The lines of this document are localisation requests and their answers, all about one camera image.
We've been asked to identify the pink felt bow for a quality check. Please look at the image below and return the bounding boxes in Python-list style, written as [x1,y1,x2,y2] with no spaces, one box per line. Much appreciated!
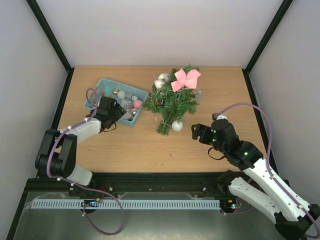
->
[170,68,202,92]

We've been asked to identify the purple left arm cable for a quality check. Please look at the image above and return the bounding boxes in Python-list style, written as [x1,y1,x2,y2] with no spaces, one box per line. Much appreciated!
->
[46,87,125,235]

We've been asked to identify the matte white ball ornament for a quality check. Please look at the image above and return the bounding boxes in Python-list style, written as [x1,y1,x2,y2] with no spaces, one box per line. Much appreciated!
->
[117,90,126,99]

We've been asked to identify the black frame post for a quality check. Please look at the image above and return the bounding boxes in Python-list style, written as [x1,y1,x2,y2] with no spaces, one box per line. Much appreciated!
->
[26,0,75,73]
[244,0,295,72]

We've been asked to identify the black right frame post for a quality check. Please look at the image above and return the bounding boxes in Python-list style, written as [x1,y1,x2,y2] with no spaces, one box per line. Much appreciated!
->
[244,0,295,72]

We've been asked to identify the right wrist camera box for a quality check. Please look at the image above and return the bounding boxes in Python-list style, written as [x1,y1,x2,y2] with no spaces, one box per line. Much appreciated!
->
[212,112,228,121]

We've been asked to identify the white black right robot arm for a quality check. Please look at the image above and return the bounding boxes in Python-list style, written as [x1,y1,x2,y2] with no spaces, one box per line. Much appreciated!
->
[191,119,320,240]

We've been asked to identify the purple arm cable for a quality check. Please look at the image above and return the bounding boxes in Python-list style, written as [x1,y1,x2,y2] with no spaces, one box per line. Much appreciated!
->
[46,87,125,235]
[216,102,320,238]

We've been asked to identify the white cotton boll ornament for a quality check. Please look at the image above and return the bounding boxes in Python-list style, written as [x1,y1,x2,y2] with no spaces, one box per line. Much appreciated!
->
[154,73,170,90]

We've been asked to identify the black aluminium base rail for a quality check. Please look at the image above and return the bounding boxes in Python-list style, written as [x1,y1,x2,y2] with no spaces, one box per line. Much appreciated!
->
[23,172,234,200]

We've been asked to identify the small green christmas tree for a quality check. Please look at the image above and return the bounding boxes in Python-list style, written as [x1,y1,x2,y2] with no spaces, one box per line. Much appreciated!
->
[143,64,200,136]

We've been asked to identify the white glossy ball ornament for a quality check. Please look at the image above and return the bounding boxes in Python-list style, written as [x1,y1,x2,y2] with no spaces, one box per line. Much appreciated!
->
[171,120,184,132]

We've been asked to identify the light blue slotted cable duct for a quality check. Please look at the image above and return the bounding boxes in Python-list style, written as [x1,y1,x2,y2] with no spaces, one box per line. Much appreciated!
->
[31,199,221,210]

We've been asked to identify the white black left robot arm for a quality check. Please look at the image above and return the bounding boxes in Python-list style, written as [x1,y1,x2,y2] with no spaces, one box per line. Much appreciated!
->
[35,96,126,186]

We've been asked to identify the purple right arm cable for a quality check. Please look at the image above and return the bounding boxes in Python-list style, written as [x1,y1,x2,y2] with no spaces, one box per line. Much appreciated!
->
[216,102,320,238]

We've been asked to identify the pink pompom ornament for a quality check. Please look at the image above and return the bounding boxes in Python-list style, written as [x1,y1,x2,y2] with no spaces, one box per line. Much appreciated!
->
[132,99,143,109]

